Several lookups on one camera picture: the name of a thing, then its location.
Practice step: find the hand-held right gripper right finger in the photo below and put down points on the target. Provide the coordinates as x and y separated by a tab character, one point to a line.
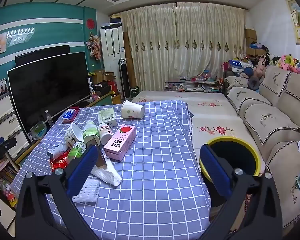
216	172

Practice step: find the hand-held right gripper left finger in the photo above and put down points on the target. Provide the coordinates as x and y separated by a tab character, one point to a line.
82	170

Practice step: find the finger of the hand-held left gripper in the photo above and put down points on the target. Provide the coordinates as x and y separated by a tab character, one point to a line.
5	145

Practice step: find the small green white carton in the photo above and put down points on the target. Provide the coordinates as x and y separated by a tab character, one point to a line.
76	151

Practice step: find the red foil wrapper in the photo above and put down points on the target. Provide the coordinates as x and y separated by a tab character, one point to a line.
61	163

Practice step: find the white foam fruit net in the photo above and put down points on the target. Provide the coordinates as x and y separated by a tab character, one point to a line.
105	175

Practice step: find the black yellow-rimmed trash bin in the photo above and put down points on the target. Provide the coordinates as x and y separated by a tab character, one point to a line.
230	152

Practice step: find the blue white milk pouch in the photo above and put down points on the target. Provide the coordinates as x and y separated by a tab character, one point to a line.
56	151

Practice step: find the white plastic tub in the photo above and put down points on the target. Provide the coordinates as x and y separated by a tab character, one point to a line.
72	135

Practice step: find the green white yogurt bottle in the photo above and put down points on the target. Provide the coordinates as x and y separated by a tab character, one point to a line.
91	132

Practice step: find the white bottle red label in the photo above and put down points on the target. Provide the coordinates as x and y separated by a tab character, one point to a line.
105	133

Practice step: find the pink strawberry milk carton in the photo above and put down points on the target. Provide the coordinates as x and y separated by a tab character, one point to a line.
120	142

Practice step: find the light green paper box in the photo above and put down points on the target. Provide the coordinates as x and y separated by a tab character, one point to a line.
107	116

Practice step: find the white floral paper cup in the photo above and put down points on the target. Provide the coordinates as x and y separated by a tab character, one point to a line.
133	110

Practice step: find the white drawer cabinet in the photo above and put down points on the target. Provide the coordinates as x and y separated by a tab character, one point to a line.
7	127

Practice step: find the pile of books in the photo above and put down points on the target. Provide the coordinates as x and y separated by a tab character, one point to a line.
5	172

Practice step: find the clear water bottle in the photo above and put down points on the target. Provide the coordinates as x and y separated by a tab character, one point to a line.
49	120

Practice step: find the blue tissue pack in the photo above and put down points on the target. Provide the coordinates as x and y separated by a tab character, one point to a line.
68	115

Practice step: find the floral beige mattress cover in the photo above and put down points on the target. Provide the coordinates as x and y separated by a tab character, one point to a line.
210	110

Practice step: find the blue checked tablecloth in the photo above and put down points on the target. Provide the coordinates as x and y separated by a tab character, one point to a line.
152	180

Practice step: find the large black television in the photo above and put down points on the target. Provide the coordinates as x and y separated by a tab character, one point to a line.
47	87

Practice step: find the beige sofa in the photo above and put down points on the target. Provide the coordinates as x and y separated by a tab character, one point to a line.
265	120

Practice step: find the white upright box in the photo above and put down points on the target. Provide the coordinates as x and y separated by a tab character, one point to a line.
90	87

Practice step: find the red box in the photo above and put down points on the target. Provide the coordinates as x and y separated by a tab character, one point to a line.
112	87

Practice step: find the cluttered glass table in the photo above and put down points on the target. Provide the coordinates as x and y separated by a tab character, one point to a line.
190	86

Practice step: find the dark green box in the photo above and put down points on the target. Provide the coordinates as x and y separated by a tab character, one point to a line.
135	91

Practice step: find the open cardboard box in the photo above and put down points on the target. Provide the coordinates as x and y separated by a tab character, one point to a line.
97	76

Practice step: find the black tower fan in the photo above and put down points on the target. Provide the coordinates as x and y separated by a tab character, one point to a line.
123	80

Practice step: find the blue starred bag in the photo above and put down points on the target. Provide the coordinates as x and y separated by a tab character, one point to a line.
237	66

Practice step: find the white standing air conditioner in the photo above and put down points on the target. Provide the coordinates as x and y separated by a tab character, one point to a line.
112	50

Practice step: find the hanging artificial flowers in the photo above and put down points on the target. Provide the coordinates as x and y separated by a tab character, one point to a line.
95	46

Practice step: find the pile of plush toys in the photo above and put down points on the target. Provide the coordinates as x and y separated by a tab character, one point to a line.
287	61

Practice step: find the beige patterned curtain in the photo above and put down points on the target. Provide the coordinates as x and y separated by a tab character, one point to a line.
177	42

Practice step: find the stack of cardboard boxes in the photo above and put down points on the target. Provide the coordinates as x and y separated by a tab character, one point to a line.
250	33

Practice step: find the black wall screen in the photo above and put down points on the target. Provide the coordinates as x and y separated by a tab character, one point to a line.
40	53

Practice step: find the glass wall decoration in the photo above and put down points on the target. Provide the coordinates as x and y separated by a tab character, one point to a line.
18	38

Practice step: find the red round wall decoration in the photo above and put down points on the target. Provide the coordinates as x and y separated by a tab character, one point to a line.
90	23

